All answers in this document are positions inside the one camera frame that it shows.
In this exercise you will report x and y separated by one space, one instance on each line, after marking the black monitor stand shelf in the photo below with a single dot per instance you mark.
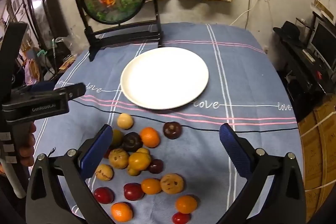
302 74

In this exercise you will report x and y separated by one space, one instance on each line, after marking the blue plaid tablecloth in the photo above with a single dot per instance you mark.
236 69

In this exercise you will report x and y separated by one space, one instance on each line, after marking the long thin black thread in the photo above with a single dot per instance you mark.
257 131

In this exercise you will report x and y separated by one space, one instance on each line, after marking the yellow-green round fruit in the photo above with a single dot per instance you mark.
118 137

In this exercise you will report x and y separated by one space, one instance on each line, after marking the pale yellow round fruit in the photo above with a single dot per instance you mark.
125 121

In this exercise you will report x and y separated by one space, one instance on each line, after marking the small tan fruit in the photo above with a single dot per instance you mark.
133 171

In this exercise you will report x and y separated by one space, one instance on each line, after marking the dark wooden framed mirror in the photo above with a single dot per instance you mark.
42 3

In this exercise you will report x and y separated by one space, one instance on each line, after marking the person's left hand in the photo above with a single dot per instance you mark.
27 148

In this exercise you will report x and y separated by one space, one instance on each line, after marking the orange mandarin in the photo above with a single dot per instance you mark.
151 186
121 212
149 137
186 204

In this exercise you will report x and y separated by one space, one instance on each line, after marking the yellow-orange mandarin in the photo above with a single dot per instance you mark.
139 161

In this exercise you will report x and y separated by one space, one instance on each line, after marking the teal plastic clip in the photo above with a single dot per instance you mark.
40 53

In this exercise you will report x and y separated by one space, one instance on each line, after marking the white plate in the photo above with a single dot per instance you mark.
164 78

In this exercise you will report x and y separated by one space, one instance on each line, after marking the small red plum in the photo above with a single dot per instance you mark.
181 218

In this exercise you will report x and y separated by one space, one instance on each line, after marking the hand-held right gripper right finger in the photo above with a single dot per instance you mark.
235 150

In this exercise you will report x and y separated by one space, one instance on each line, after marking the dark purple mangosteen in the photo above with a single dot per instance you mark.
172 130
132 141

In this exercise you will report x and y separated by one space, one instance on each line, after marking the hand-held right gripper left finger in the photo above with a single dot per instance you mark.
97 150

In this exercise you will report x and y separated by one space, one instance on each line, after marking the short black thread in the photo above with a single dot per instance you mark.
51 151

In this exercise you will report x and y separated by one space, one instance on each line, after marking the black hat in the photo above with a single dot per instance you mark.
288 29

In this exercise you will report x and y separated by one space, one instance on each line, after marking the small yellow fruit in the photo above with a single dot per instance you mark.
143 150

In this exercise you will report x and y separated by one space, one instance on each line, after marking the computer monitor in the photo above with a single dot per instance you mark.
321 43

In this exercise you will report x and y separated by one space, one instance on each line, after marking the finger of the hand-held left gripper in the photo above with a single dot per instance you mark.
74 90

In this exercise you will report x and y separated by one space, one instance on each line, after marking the cardboard box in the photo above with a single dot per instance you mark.
320 155

